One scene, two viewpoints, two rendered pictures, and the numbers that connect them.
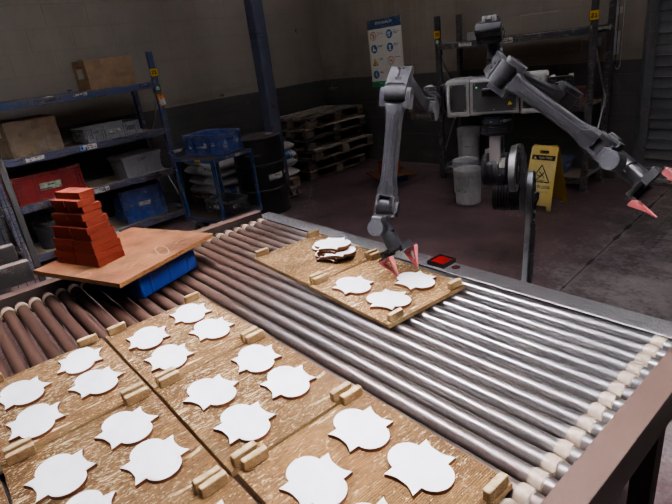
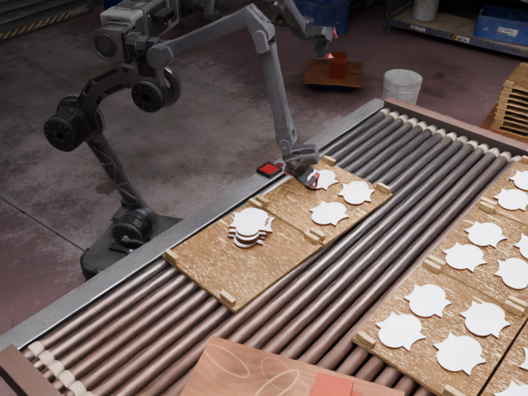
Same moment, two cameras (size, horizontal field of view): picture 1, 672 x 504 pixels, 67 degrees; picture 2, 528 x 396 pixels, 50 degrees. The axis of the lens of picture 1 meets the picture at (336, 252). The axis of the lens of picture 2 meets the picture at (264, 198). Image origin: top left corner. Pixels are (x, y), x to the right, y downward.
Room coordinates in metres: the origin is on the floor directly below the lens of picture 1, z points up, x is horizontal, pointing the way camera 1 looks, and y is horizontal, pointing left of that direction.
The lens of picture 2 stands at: (2.11, 1.48, 2.21)
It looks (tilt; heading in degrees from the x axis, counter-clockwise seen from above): 37 degrees down; 259
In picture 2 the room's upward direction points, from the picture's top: 1 degrees clockwise
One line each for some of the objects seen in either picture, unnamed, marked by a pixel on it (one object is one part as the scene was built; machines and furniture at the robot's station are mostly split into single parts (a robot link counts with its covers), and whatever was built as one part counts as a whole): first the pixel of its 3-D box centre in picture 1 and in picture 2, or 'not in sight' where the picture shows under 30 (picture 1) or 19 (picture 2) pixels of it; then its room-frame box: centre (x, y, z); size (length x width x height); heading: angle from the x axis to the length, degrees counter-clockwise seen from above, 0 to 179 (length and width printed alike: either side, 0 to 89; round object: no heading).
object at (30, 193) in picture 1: (44, 183); not in sight; (5.22, 2.88, 0.78); 0.66 x 0.45 x 0.28; 133
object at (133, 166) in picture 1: (136, 163); not in sight; (5.86, 2.14, 0.76); 0.50 x 0.36 x 0.24; 139
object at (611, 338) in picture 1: (384, 268); (265, 207); (1.79, -0.18, 0.90); 1.95 x 0.05 x 0.05; 38
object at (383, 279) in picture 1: (385, 286); (323, 199); (1.57, -0.15, 0.93); 0.41 x 0.35 x 0.02; 35
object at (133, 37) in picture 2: (430, 102); (138, 45); (2.19, -0.48, 1.45); 0.09 x 0.08 x 0.12; 63
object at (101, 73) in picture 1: (104, 73); not in sight; (5.81, 2.20, 1.74); 0.50 x 0.38 x 0.32; 133
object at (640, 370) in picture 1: (366, 277); (285, 218); (1.73, -0.10, 0.90); 1.95 x 0.05 x 0.05; 38
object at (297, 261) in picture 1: (315, 257); (243, 251); (1.92, 0.09, 0.93); 0.41 x 0.35 x 0.02; 35
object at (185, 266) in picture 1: (143, 267); not in sight; (1.94, 0.79, 0.97); 0.31 x 0.31 x 0.10; 60
